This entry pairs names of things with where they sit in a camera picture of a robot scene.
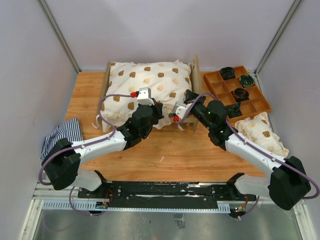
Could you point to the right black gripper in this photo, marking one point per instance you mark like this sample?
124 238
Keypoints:
189 96

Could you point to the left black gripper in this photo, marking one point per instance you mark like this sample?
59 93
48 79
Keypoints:
157 107

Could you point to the wooden pet bed frame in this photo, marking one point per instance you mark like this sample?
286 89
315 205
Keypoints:
195 79

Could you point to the bear print bed cushion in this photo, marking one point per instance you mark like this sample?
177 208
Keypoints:
168 82

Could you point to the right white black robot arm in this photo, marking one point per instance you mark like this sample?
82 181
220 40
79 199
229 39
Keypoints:
285 181

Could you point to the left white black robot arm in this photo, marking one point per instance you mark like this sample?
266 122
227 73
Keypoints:
63 164

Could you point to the black rolled sock back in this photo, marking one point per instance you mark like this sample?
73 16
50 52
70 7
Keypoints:
227 73

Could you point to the dark green rolled sock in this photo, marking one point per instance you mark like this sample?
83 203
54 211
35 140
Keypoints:
234 110

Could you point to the black orange rolled sock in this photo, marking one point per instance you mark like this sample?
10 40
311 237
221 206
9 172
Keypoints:
240 94

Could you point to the green black rolled sock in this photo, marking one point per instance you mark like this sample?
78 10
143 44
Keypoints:
246 81

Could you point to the orange wooden compartment tray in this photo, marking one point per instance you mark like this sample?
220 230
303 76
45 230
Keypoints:
221 89

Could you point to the striped blue white cloth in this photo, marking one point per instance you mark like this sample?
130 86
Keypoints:
70 130

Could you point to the small bear print pillow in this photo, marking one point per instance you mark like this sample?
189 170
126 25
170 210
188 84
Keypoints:
259 131

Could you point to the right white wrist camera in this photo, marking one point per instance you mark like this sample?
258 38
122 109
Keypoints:
181 111

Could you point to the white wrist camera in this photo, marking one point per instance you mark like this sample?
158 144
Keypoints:
144 97
181 111

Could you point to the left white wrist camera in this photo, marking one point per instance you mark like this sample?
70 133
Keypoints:
144 97

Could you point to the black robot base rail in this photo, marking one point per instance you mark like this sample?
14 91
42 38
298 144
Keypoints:
163 194

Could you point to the white slotted cable duct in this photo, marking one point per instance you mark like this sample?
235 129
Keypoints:
96 206

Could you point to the right aluminium frame post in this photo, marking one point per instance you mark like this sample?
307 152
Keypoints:
294 7

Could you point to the aluminium frame post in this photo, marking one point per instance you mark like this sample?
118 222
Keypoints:
294 7
58 34

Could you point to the left aluminium frame post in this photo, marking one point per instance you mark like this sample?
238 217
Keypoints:
58 34

